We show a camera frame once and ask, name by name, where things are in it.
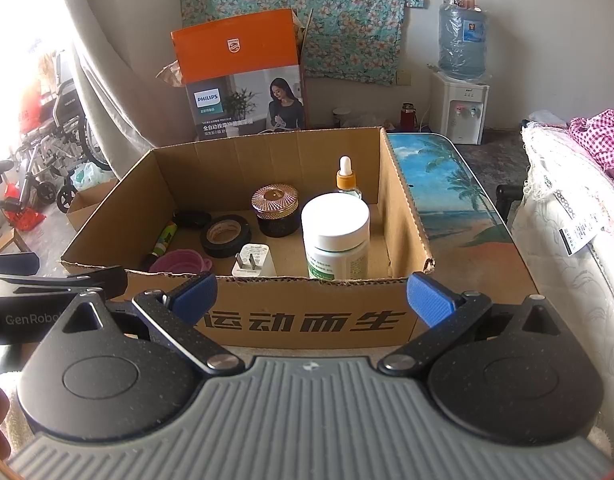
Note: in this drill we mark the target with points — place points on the wall socket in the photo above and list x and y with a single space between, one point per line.
403 78

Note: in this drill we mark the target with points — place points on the floral cloth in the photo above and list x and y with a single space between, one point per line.
347 15

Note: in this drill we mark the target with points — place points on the white mattress label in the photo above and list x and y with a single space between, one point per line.
584 230

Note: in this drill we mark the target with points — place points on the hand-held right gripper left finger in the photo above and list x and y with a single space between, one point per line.
197 295

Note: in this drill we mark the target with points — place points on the white curtain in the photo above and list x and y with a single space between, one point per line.
94 85

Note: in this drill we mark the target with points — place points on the white cup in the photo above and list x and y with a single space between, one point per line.
342 117

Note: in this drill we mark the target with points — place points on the white charger plug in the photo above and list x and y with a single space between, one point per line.
254 260

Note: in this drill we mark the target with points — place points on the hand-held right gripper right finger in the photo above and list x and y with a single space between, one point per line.
429 300

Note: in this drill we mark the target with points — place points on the pink collapsible cup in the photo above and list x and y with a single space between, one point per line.
174 262

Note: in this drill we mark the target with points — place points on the white mattress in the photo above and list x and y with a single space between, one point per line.
562 285

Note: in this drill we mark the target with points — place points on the pink checked cloth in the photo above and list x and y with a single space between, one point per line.
602 135

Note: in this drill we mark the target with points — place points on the pale green plastic bag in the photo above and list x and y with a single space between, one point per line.
88 176

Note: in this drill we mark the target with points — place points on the orange printed carton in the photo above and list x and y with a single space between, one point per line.
237 60

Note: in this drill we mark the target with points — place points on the wheelchair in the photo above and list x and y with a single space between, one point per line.
57 130

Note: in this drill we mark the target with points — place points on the black tape roll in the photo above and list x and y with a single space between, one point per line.
226 235

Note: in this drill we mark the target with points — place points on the small open cardboard box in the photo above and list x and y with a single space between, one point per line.
89 205

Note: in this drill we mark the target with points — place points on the brown cardboard box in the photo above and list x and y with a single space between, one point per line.
307 320

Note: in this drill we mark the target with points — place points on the black round tin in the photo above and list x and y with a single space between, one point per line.
192 218

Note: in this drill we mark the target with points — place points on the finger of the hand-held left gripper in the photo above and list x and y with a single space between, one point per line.
12 264
62 284

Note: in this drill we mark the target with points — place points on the white water dispenser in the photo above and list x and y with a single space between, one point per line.
459 110

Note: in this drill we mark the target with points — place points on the wooden stool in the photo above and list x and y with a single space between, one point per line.
7 239

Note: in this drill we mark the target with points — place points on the green black tube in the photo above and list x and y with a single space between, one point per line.
166 237

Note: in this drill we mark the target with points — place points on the crumpled plastic wrap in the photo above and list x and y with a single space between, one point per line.
169 72

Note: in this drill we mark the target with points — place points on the glass dropper bottle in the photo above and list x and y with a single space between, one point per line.
348 180

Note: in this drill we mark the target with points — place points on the beach print table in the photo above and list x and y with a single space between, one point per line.
457 220

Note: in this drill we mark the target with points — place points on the red thermos bottle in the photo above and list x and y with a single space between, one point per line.
407 117

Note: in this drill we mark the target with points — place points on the white pill bottle green label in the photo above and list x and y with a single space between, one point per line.
334 230

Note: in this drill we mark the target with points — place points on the black jar with gold lid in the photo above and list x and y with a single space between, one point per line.
277 212

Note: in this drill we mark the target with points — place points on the blue water jug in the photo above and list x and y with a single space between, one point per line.
463 42

